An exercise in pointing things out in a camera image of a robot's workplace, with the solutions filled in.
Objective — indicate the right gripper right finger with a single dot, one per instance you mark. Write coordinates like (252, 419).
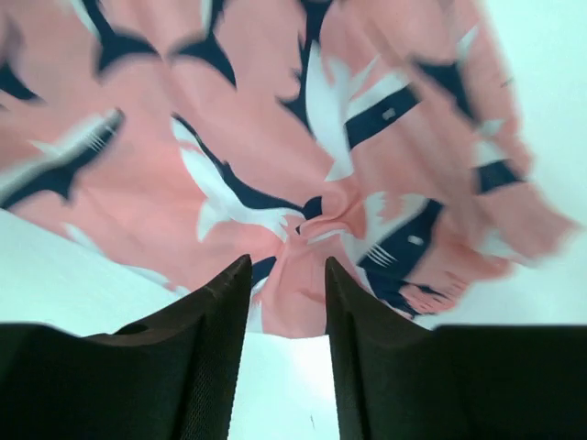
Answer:
(394, 379)

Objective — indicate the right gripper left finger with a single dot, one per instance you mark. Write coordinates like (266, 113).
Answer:
(169, 375)

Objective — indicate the pink shark print shorts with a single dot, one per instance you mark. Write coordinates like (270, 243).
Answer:
(173, 137)

